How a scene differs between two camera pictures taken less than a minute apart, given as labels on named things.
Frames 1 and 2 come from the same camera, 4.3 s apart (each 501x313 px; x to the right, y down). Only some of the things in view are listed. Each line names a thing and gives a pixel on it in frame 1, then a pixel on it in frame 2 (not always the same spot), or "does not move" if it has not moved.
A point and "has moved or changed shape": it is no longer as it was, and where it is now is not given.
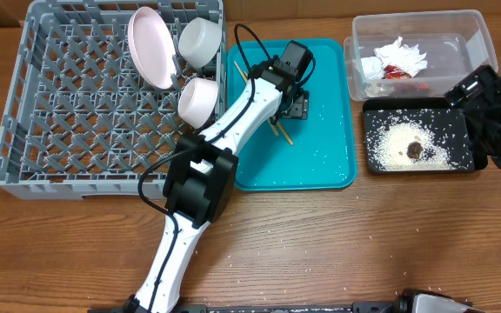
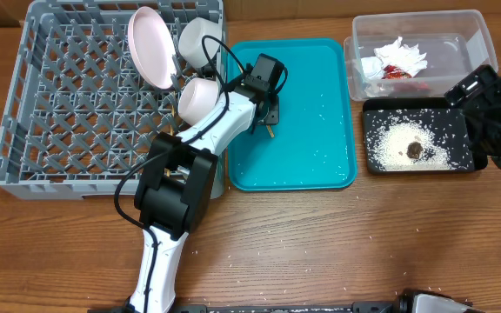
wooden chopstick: x=277 y=123 → x=270 y=131
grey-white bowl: x=199 y=41 does not move
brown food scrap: x=414 y=149 does not move
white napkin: x=407 y=58 does not move
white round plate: x=153 y=47 does not move
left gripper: x=300 y=105 → x=272 y=114
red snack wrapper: x=392 y=72 does not move
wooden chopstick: x=245 y=78 has moved or changed shape
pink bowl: x=197 y=101 does not move
